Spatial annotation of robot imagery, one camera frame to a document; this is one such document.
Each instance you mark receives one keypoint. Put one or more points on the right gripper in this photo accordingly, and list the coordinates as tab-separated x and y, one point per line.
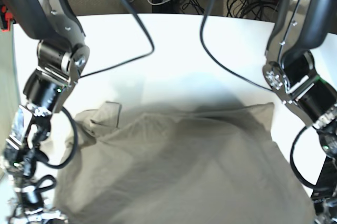
30	206

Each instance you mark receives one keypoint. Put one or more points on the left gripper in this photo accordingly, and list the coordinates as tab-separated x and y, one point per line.
329	212

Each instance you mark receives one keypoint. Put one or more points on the beige t-shirt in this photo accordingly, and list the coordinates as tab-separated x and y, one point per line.
206	167

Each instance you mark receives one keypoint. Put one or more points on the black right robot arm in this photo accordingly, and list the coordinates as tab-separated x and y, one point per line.
62	55

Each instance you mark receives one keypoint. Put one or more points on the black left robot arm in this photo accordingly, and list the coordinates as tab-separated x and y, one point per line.
301	26

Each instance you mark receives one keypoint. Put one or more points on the red black clamp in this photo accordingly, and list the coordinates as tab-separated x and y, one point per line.
6	19

